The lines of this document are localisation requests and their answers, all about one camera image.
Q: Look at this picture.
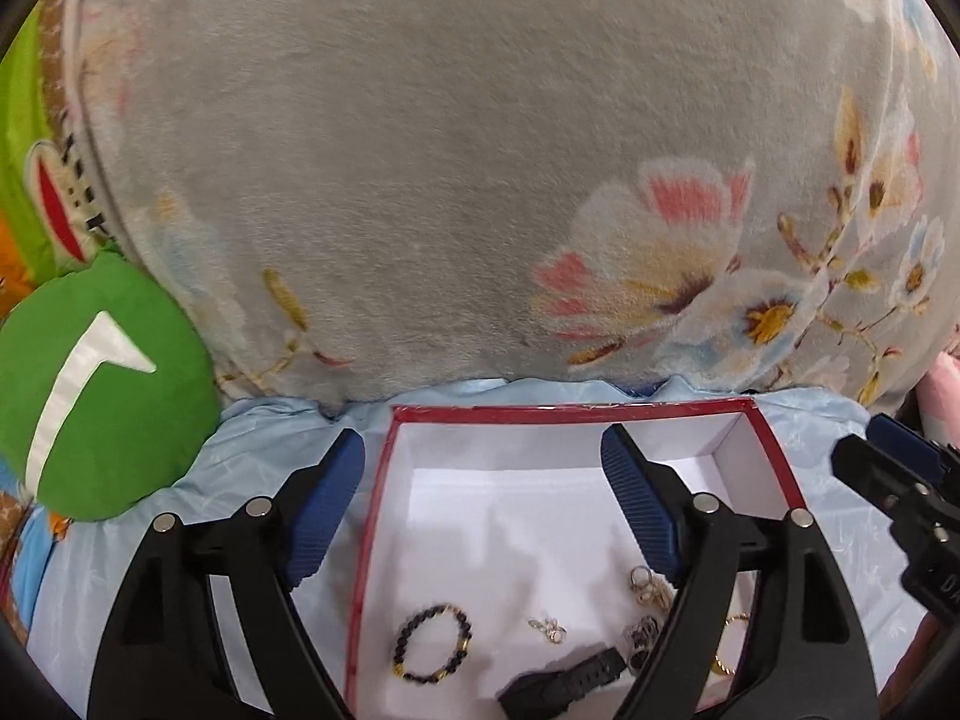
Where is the silver gemstone ring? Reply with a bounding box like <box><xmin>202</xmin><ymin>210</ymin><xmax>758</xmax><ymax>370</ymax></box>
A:
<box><xmin>623</xmin><ymin>613</ymin><xmax>664</xmax><ymax>673</ymax></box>

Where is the gold hoop pendant earring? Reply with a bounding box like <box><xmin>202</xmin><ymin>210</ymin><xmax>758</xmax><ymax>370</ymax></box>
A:
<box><xmin>527</xmin><ymin>617</ymin><xmax>568</xmax><ymax>647</ymax></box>

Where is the gold chain bangle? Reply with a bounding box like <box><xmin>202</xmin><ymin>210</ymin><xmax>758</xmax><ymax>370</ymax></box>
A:
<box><xmin>711</xmin><ymin>611</ymin><xmax>750</xmax><ymax>678</ymax></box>

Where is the black bead gold bracelet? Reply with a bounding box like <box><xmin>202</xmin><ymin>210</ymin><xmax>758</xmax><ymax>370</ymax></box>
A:
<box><xmin>389</xmin><ymin>603</ymin><xmax>475</xmax><ymax>686</ymax></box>

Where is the pink white plush pillow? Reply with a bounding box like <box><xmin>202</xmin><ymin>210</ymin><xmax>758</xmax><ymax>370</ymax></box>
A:
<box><xmin>916</xmin><ymin>353</ymin><xmax>960</xmax><ymax>445</ymax></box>

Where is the light blue palm bedsheet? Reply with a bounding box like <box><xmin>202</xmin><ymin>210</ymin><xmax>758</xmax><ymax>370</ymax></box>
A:
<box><xmin>26</xmin><ymin>379</ymin><xmax>924</xmax><ymax>717</ymax></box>

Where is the red gift box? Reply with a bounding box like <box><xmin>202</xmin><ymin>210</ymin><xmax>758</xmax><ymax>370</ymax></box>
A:
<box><xmin>345</xmin><ymin>398</ymin><xmax>802</xmax><ymax>718</ymax></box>

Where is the green plush pillow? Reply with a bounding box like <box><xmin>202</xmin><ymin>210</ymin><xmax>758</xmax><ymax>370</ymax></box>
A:
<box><xmin>2</xmin><ymin>252</ymin><xmax>220</xmax><ymax>522</ymax></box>

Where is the grey floral blanket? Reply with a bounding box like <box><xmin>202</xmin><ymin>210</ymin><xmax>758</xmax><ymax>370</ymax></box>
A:
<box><xmin>43</xmin><ymin>0</ymin><xmax>958</xmax><ymax>410</ymax></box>

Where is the colourful cartoon blanket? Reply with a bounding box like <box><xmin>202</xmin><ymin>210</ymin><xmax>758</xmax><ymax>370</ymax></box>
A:
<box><xmin>2</xmin><ymin>0</ymin><xmax>110</xmax><ymax>642</ymax></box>

